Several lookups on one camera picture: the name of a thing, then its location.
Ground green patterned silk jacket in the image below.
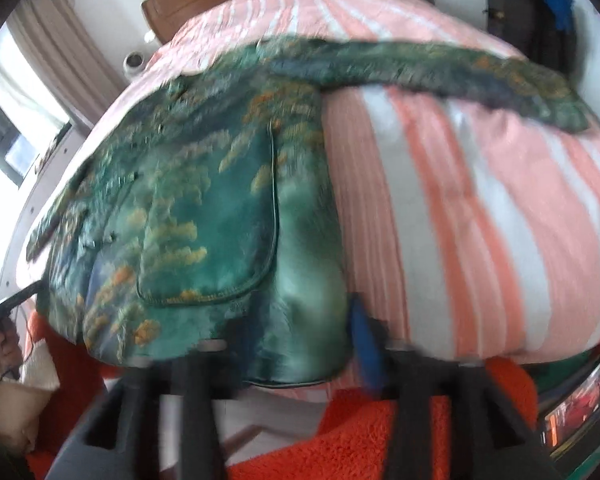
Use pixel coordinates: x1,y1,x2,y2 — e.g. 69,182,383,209
27,36,588,388

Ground black and blue hanging clothes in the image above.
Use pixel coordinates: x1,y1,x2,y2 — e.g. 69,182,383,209
488,0,577,75

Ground person's left hand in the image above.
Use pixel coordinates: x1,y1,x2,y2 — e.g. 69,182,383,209
0,318,23,375

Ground pink striped bed sheet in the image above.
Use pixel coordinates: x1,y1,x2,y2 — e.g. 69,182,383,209
144,0,600,403

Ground small white fan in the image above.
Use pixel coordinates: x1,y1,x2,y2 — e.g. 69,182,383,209
122,51,146,81

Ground beige curtain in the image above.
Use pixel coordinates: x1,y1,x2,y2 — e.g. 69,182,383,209
6,0,125,129

